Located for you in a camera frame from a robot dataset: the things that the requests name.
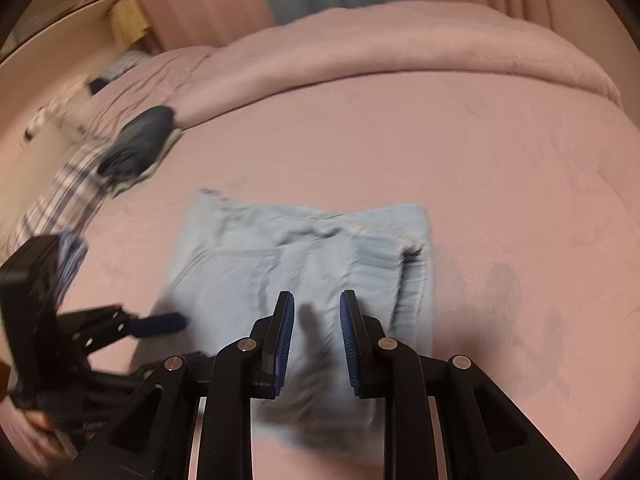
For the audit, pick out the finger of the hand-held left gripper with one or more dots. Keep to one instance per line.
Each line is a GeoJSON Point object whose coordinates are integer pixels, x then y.
{"type": "Point", "coordinates": [125, 385]}
{"type": "Point", "coordinates": [160, 324]}

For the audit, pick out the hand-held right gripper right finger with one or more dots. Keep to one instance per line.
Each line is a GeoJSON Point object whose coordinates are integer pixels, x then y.
{"type": "Point", "coordinates": [349, 345]}

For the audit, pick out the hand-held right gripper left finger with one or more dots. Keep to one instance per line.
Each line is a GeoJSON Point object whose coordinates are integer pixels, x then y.
{"type": "Point", "coordinates": [282, 340]}

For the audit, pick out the light blue pants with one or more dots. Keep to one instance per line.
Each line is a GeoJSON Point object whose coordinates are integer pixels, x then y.
{"type": "Point", "coordinates": [240, 270]}

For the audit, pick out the blue striped cloth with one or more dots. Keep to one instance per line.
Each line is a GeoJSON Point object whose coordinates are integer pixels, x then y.
{"type": "Point", "coordinates": [72, 260]}

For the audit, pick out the plaid cloth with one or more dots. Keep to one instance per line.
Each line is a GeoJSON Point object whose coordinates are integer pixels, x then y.
{"type": "Point", "coordinates": [65, 195]}

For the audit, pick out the dark blue folded cloth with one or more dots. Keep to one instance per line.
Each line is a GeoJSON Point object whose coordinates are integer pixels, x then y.
{"type": "Point", "coordinates": [137, 140]}

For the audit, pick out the pink bed sheet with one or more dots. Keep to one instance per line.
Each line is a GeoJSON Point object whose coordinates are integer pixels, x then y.
{"type": "Point", "coordinates": [450, 170]}

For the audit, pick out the pink duvet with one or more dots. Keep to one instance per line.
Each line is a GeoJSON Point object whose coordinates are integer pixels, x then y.
{"type": "Point", "coordinates": [375, 45]}

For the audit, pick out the wooden shelf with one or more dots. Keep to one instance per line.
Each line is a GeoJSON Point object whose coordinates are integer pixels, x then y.
{"type": "Point", "coordinates": [65, 20]}

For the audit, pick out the yellow box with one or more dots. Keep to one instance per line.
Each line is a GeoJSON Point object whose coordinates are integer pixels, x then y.
{"type": "Point", "coordinates": [132, 17]}

